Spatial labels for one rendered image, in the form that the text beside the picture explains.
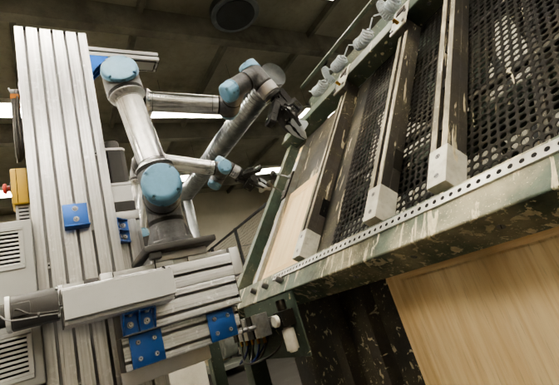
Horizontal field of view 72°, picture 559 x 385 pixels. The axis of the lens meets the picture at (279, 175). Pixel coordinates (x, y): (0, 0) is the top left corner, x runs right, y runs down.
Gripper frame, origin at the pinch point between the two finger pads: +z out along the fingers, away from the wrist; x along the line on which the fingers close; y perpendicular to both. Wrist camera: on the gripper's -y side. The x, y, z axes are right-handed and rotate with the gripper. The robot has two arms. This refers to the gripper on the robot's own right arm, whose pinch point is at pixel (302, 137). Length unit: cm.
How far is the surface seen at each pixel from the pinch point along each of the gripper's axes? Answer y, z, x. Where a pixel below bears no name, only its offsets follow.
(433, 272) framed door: -11, 61, -17
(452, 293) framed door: -15, 67, -21
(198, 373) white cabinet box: 13, 121, 423
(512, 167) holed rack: -23, 36, -64
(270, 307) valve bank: -30, 45, 51
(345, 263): -27.6, 40.3, -6.6
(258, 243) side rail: 13, 26, 98
